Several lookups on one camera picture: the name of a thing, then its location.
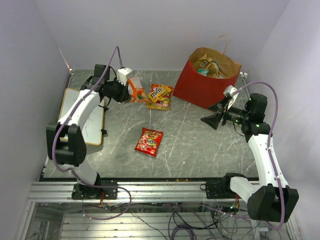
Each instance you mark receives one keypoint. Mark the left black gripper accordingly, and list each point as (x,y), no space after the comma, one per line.
(125,96)

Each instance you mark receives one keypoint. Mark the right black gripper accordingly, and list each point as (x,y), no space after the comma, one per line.
(213,120)

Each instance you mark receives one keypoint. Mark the orange snack packet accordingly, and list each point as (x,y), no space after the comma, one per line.
(136,91)

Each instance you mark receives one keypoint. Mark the red paper bag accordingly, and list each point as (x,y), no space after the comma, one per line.
(204,91)

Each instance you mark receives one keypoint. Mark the teal Fox's candy bag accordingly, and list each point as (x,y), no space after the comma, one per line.
(208,69)

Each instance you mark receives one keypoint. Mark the brown snack pouch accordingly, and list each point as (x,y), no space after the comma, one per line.
(209,59)

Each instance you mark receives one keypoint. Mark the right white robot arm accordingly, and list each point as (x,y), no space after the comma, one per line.
(272,200)

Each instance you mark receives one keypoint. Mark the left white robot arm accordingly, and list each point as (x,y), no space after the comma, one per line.
(66,146)

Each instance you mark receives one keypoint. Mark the yellow M&M's bag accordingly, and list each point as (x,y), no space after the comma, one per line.
(158,91)

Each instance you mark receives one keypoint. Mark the orange Fox's candy bag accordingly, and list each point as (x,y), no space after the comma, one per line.
(164,103)

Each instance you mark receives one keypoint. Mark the small whiteboard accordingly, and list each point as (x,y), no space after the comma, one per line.
(87,120)

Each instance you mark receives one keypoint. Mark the small red snack packet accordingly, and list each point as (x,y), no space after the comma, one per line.
(149,141)

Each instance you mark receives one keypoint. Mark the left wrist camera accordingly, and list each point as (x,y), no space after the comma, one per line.
(123,74)

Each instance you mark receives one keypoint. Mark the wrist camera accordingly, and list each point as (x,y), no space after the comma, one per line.
(123,74)
(231,95)

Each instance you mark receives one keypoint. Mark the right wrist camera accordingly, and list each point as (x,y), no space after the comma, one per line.
(231,95)

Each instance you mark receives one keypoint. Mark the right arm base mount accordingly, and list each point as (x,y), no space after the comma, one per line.
(217,188)

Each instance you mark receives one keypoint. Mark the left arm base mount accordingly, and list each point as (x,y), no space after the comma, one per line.
(84,192)

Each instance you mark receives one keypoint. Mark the aluminium rail frame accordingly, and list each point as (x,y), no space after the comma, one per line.
(143,210)

